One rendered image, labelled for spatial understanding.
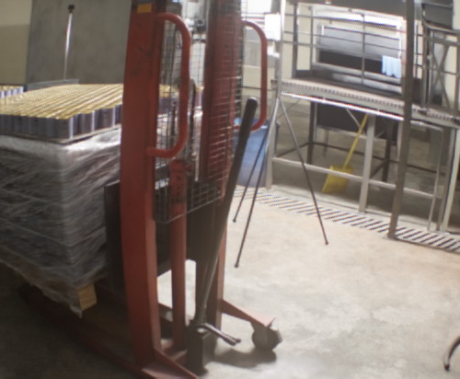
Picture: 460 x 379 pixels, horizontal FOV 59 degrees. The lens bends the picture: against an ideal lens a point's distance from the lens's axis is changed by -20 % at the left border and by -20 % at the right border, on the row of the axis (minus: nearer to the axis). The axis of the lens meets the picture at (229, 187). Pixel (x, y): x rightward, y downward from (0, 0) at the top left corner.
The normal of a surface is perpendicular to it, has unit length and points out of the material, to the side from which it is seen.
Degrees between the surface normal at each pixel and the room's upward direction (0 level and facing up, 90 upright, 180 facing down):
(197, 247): 90
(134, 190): 90
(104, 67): 90
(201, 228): 90
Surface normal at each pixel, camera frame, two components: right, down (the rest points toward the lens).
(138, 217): -0.51, 0.24
